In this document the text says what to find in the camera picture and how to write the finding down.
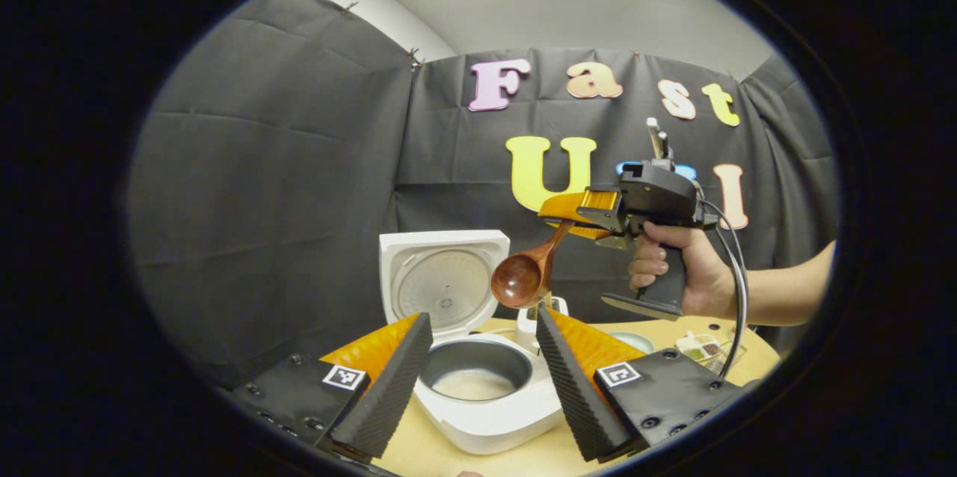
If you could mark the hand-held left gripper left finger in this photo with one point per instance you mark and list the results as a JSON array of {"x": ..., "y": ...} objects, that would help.
[{"x": 392, "y": 395}]

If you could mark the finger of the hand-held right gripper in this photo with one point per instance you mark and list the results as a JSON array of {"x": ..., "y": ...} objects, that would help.
[
  {"x": 591, "y": 232},
  {"x": 579, "y": 206}
]

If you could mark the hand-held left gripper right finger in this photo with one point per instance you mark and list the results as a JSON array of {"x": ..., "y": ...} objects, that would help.
[{"x": 576, "y": 395}]

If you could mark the brown wooden spoon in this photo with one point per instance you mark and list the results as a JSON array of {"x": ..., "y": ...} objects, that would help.
[{"x": 519, "y": 279}]

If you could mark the white rice cooker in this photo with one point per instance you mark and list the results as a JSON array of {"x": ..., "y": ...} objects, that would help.
[{"x": 486, "y": 417}]

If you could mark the clear glass chopstick holder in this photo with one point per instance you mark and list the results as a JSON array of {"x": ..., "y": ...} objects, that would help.
[{"x": 724, "y": 361}]

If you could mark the pale green plate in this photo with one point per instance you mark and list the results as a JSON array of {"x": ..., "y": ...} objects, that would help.
[{"x": 634, "y": 342}]

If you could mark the brown bread slice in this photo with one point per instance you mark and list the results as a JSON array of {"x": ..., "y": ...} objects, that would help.
[{"x": 544, "y": 303}]

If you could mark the white toaster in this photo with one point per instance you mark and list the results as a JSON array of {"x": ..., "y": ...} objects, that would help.
[{"x": 527, "y": 324}]

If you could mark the white divided grain dish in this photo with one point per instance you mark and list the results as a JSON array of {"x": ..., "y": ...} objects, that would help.
[{"x": 699, "y": 348}]

